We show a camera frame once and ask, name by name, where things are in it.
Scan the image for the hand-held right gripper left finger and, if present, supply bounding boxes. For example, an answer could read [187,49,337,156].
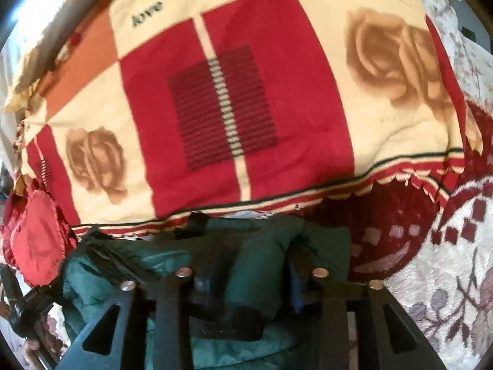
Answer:
[58,266,210,370]

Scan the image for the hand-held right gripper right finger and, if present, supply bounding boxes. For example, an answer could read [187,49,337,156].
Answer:
[289,266,438,370]

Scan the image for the green puffer jacket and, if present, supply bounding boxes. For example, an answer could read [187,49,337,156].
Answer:
[62,212,353,370]

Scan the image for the red heart-shaped ruffled pillow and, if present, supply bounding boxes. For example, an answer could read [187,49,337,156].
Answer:
[0,185,79,286]

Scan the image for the plush red and white blanket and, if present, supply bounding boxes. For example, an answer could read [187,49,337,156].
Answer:
[308,100,493,370]

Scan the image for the red and cream rose blanket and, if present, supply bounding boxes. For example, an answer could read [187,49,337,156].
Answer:
[4,0,482,240]

